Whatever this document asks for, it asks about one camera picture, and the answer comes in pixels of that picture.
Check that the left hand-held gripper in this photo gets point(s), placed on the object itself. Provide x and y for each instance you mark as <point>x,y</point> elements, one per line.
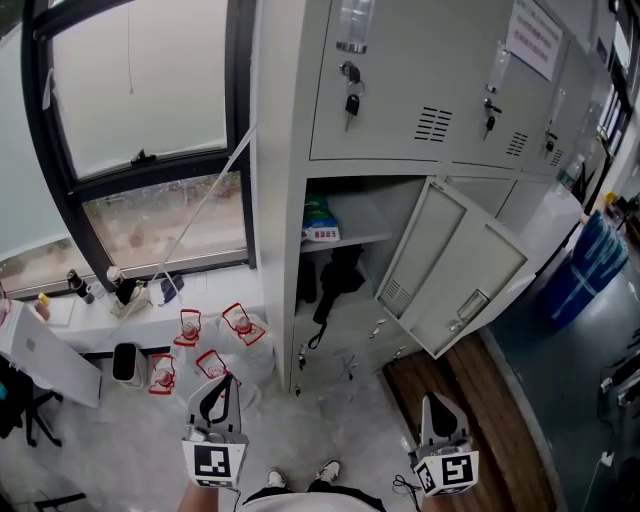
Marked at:
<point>212,460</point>

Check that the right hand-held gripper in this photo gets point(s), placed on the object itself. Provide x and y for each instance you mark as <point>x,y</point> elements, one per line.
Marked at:
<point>450,472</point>

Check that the grey metal locker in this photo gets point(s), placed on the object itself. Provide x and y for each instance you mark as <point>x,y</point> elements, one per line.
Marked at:
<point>380,100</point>

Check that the person's right forearm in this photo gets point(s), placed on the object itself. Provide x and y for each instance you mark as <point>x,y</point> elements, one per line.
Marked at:
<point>442,504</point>

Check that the person's left forearm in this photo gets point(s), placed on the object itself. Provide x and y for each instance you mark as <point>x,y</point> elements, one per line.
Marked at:
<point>197,500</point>

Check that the black-headed metal key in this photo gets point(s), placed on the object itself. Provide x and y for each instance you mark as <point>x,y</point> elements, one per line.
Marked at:
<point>549,146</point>
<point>490,122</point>
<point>352,106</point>

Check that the brown wooden step platform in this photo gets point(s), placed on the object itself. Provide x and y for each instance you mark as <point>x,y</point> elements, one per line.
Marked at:
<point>490,415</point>

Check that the person's left white shoe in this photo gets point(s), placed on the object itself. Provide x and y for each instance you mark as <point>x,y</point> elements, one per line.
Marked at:
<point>276,479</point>

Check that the person's white shoe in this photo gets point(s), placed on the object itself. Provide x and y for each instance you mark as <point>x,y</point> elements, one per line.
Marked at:
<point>276,479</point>
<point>329,471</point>

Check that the small white waste bin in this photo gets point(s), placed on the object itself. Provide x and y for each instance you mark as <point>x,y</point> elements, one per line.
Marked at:
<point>126,362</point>

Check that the person's right white shoe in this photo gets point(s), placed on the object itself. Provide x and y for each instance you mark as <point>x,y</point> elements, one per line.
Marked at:
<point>329,471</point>

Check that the dark blue cloth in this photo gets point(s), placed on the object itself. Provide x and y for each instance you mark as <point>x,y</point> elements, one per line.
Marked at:
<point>172,289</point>

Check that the person's white shirt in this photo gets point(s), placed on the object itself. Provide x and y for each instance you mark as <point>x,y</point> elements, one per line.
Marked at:
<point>310,505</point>

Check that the white desk organiser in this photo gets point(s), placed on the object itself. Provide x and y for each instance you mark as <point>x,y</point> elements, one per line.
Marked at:
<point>132,304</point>

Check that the black bag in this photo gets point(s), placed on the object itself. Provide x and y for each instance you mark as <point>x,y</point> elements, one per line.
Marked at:
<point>306,280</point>

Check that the white power strip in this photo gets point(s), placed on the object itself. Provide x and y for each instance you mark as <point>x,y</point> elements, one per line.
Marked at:
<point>607,459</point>

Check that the dark bottle with white cap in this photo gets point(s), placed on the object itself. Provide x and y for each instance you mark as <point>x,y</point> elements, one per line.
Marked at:
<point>115,277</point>

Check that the clear glass cup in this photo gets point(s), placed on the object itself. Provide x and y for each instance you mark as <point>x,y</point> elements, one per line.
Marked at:
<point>97,291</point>

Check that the white low cabinet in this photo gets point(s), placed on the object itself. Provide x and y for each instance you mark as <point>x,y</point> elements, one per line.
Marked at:
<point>45,360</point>

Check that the black drinking bottle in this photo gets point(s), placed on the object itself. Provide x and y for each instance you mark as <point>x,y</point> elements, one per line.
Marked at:
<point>80,287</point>

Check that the black office chair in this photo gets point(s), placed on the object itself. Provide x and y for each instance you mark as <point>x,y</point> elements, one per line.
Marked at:
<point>20,405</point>

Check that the yellow-capped bottle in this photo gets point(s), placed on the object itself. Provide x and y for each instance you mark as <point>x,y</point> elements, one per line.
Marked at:
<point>43,307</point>

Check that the white pole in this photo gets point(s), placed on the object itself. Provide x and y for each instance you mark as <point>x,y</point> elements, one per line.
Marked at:
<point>203,200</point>

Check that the blue and green plastic bag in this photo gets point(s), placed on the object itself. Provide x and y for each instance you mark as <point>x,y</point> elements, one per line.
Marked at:
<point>320,220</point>

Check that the white box-shaped appliance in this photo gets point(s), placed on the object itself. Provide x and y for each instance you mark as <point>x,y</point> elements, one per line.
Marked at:
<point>545,225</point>

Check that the black framed window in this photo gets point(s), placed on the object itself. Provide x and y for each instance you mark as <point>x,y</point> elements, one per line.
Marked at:
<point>150,175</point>

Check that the clear plastic bottle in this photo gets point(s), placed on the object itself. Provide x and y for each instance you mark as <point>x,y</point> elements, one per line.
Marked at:
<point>571,175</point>

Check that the white paper notice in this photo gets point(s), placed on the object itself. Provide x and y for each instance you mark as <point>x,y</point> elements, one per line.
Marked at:
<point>535,40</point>

